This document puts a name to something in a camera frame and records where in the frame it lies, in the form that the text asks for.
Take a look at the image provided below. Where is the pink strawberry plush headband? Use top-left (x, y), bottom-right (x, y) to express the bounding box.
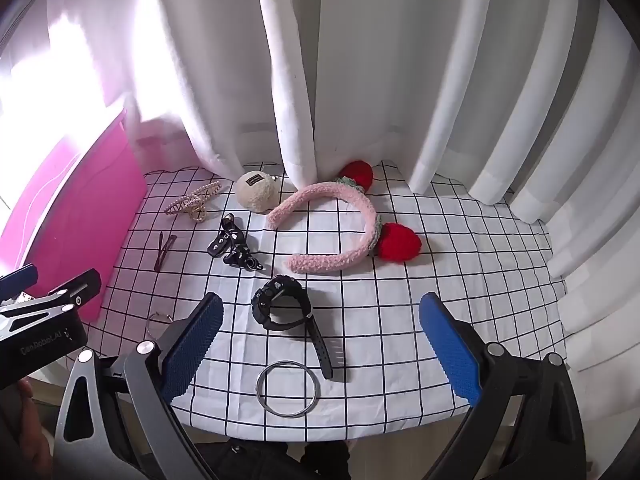
top-left (265, 160), bottom-right (423, 276)

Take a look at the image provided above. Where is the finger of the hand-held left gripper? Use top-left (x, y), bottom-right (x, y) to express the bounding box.
top-left (0, 263), bottom-right (40, 302)
top-left (0, 268), bottom-right (103, 332)

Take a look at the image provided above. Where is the silver bangle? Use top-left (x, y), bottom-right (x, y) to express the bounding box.
top-left (255, 359), bottom-right (320, 417)

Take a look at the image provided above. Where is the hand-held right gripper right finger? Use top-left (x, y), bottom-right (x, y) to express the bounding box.
top-left (419, 291), bottom-right (588, 480)

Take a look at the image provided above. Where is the thick white curtain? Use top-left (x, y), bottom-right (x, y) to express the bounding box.
top-left (142, 0), bottom-right (640, 373)

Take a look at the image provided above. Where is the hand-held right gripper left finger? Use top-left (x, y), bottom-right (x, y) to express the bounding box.
top-left (52, 291), bottom-right (226, 480)

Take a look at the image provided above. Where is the small silver ring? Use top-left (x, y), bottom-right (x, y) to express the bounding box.
top-left (145, 312), bottom-right (174, 344)

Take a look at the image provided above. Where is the person's left hand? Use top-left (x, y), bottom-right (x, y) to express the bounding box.
top-left (0, 379), bottom-right (57, 480)

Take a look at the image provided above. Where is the sheer white curtain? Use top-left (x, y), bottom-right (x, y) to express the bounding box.
top-left (0, 0), bottom-right (236, 196)

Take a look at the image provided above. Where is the black grid white tablecloth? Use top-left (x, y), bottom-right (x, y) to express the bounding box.
top-left (86, 159), bottom-right (569, 445)

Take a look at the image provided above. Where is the pink plastic storage box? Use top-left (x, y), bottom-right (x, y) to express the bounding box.
top-left (0, 104), bottom-right (149, 322)

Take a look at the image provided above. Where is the black printed strap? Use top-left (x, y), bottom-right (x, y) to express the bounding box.
top-left (207, 213), bottom-right (266, 272)

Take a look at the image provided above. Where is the black digital wristwatch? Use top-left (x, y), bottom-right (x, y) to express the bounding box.
top-left (250, 274), bottom-right (337, 380)

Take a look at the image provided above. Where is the pearl hair claw clip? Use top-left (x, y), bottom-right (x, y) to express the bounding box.
top-left (163, 180), bottom-right (222, 225)

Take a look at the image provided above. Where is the cream plush ball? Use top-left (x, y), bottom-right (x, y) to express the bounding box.
top-left (235, 170), bottom-right (274, 216)

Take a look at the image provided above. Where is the brown hair clip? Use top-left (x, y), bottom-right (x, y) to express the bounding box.
top-left (153, 232), bottom-right (178, 274)

